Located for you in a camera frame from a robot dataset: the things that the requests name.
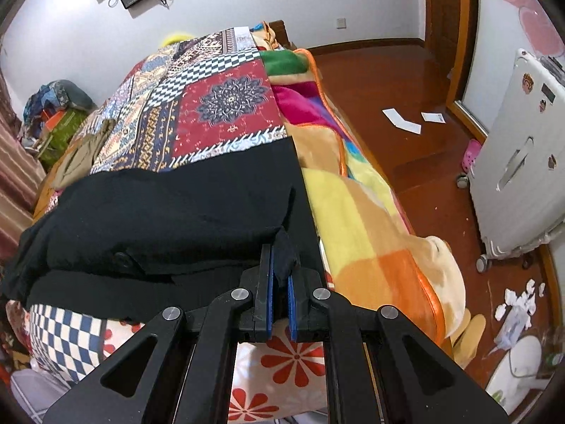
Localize white wardrobe pink pattern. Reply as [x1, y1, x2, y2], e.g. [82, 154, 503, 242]
[448, 0, 565, 139]

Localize black pants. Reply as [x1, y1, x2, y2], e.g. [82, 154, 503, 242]
[0, 135, 328, 325]

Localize khaki pants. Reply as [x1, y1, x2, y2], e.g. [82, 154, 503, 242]
[56, 118, 116, 187]

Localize wooden door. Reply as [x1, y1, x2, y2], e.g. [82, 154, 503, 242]
[421, 0, 481, 103]

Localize green patterned box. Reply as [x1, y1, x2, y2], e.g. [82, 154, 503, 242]
[37, 108, 90, 162]

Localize pale grey cloth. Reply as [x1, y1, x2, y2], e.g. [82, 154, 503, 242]
[10, 369, 72, 423]

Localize white hard-shell suitcase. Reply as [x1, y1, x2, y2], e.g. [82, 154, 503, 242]
[456, 48, 565, 273]

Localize patchwork printed bed quilt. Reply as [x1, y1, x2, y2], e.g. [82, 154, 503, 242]
[0, 26, 329, 424]

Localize clear plastic bag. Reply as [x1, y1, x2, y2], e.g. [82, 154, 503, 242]
[493, 307, 531, 351]

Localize pile of white paper scraps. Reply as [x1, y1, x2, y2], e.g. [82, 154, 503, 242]
[493, 278, 548, 321]

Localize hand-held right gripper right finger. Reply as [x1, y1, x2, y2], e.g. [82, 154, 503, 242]
[287, 267, 509, 424]

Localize striped pink curtain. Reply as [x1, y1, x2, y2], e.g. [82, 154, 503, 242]
[0, 68, 47, 253]

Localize pile of clothes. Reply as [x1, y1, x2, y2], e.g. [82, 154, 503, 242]
[22, 78, 96, 120]

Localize pink clog slipper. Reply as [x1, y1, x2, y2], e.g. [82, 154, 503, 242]
[461, 138, 483, 173]

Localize colourful fleece blanket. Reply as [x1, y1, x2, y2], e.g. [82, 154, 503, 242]
[251, 20, 486, 368]

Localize wooden bed end board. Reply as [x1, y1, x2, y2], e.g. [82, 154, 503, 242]
[269, 20, 298, 50]

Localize yellow fuzzy object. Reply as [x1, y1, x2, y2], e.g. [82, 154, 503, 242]
[159, 30, 195, 47]

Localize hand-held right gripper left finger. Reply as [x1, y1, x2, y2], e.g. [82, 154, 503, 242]
[42, 244, 277, 424]

